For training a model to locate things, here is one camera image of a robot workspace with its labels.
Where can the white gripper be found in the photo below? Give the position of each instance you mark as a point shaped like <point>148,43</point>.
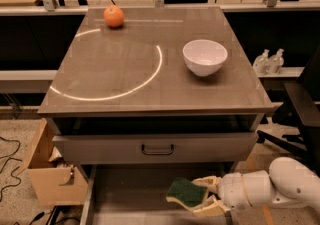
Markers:
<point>230,189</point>

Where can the green and yellow sponge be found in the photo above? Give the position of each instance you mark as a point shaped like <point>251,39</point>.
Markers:
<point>185,193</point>

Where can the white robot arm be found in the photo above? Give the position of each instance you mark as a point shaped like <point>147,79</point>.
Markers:
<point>287,184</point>

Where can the open grey middle drawer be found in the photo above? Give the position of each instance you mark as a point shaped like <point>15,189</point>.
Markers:
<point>136,195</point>

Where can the grey drawer cabinet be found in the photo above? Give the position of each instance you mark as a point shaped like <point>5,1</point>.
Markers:
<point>133,80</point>

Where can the black office chair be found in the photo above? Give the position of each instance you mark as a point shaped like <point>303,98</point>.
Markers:
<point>300,110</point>

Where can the white bowl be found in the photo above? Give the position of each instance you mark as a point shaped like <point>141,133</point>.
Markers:
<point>204,57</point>

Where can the clear bottle left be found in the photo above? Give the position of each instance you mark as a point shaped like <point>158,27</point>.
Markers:
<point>261,62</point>

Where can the clear bottle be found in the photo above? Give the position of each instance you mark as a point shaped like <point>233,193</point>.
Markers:
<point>275,62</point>
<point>261,62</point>

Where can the clear bottle right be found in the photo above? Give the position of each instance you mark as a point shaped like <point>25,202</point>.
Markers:
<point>275,62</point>

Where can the cardboard box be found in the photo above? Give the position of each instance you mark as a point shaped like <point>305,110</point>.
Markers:
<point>55,183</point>

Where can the orange fruit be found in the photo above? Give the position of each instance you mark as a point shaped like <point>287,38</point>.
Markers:
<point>113,16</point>

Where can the closed grey drawer with handle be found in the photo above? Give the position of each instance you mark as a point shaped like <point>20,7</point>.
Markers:
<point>155,148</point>

